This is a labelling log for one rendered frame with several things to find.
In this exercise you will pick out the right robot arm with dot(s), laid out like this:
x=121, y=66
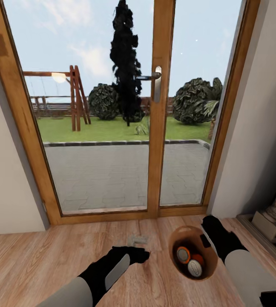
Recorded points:
x=255, y=283

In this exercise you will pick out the trash can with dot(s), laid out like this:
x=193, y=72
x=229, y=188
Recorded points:
x=192, y=242

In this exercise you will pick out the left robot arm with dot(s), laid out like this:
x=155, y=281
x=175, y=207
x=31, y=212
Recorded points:
x=90, y=286

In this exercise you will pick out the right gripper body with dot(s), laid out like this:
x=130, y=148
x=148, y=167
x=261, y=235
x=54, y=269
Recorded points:
x=205, y=241

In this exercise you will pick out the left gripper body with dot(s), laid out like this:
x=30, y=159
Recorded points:
x=138, y=255

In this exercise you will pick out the door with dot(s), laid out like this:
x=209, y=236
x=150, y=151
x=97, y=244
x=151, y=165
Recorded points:
x=123, y=106

